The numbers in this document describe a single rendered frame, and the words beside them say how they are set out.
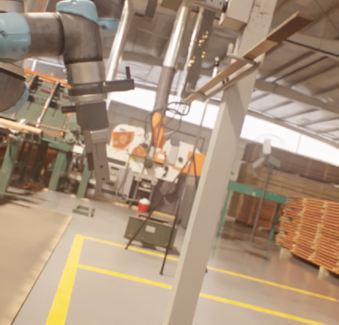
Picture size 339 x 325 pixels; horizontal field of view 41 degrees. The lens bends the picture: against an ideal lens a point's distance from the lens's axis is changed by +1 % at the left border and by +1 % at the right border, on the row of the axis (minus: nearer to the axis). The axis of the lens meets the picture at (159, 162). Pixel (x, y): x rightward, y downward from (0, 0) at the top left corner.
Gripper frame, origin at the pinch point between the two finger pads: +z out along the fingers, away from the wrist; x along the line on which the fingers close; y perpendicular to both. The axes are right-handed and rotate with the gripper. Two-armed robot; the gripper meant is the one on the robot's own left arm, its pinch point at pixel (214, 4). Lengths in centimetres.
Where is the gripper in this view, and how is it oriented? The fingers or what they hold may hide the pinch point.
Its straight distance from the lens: 123.0
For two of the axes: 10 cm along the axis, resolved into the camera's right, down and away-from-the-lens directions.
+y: 2.6, -9.7, 0.4
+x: -1.3, 0.0, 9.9
